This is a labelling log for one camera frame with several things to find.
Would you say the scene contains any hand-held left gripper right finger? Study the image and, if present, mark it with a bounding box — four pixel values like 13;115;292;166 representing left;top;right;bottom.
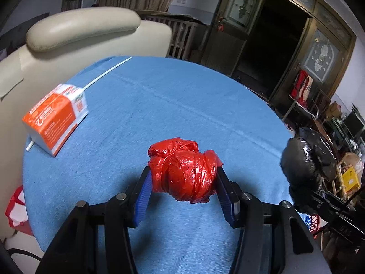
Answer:
215;166;333;274

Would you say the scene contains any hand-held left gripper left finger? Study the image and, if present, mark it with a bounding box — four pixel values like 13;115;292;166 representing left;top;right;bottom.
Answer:
36;166;153;274

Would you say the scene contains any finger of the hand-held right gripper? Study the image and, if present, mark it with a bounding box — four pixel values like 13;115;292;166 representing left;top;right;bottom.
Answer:
311;191;349;214

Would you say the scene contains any red plastic basket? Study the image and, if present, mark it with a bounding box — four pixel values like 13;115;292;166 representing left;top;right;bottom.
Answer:
304;214;326;240

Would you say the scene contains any black plastic bag bundle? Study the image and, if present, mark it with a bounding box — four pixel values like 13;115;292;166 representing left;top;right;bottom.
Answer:
280;127;337;214

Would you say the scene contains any red plastic bag bundle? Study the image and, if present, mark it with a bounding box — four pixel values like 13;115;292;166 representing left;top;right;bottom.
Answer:
147;138;223;204

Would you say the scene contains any yellow box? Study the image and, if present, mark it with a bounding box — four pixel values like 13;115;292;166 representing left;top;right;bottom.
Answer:
341;166;361;199

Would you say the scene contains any black monitor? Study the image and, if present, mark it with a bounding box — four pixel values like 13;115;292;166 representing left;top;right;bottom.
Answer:
342;110;365;140

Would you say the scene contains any cardboard box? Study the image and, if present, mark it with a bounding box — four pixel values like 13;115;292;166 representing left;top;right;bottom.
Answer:
325;101;343;120

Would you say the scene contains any dark wooden chair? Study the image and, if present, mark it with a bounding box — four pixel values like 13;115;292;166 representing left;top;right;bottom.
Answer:
312;90;334;120

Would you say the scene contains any blue table cloth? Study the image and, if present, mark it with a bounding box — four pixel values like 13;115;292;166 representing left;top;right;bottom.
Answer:
23;55;295;274

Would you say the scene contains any red striped garment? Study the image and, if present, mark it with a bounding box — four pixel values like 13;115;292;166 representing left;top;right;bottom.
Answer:
291;70;314;107

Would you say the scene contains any orange and white box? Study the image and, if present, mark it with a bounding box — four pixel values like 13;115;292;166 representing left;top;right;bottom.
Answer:
22;83;89;157

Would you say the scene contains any red plastic shopping bag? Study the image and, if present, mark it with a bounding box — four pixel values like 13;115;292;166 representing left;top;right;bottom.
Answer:
5;185;35;236

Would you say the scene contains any thin white stick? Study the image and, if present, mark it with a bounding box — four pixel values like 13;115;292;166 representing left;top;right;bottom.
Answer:
27;56;133;152

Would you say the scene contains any wooden glass-panel door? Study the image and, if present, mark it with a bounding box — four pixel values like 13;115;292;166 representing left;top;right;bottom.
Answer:
200;0;269;76
269;20;357;106

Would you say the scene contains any wooden baby crib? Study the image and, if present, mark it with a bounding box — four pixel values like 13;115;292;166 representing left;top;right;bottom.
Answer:
137;10;209;62

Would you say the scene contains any cream leather armchair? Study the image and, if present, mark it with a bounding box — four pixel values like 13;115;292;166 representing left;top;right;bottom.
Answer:
0;7;173;263

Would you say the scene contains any metal frame chair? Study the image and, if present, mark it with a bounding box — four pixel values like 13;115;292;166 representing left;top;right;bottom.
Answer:
281;91;318;123

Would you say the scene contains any black cable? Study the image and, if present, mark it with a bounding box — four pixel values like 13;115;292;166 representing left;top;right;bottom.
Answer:
0;237;43;274

